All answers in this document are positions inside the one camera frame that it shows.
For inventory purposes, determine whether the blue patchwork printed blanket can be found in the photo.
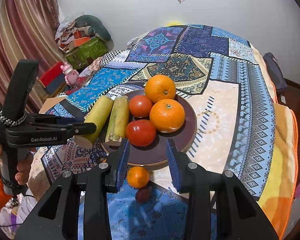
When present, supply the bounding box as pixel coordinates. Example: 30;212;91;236
27;24;277;240

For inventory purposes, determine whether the pile of clothes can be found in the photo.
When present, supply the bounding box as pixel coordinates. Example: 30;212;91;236
55;17;77;50

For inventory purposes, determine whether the red tomato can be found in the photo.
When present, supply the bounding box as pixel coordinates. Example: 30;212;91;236
125;119;157;147
129;95;153;118

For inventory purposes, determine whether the large orange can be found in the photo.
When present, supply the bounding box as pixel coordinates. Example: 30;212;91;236
144;74;177;103
149;99;185;133

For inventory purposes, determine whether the yellow-green sugarcane piece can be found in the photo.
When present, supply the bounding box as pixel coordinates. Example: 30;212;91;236
104;95;130;147
74;96;115;148

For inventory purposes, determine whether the yellow orange blanket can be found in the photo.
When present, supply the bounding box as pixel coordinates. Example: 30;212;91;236
257;42;299;230

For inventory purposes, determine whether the brown round plate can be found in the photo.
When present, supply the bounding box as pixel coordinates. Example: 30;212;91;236
100;89;198;167

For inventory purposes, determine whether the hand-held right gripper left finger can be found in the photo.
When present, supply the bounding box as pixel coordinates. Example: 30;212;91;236
15;138;130;240

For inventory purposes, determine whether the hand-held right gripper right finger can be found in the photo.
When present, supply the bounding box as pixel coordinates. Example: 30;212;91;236
165;138;280;240

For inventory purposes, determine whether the grey pillow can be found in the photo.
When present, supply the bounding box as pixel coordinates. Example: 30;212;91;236
74;15;112;42

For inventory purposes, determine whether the striped red beige curtain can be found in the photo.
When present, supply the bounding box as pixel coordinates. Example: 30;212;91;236
0;0;62;115

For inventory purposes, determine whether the black white braided cord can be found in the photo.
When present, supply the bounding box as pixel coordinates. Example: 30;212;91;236
0;110;27;127

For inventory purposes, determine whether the green storage box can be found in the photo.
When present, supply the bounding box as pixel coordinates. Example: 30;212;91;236
65;37;109;70

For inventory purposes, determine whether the brown cardboard piece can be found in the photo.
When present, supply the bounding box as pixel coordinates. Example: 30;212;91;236
39;96;69;114

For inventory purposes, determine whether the orange cardboard box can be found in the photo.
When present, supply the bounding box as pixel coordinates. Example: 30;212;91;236
69;36;95;51

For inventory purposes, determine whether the small dark red fruit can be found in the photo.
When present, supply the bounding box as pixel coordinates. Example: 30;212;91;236
135;186;152;203

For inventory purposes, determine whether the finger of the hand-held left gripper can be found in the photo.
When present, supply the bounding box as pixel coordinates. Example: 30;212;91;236
27;114;85;128
64;122;97;141

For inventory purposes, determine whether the pink toy figure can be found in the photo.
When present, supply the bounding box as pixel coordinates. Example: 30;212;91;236
61;62;80;85

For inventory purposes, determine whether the person's left hand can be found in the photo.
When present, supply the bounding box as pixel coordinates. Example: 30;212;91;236
0;142;35;186

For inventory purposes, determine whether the grey bag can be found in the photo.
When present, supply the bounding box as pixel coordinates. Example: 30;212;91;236
263;52;288;92

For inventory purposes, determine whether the red box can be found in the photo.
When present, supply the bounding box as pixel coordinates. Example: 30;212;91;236
38;61;67;94

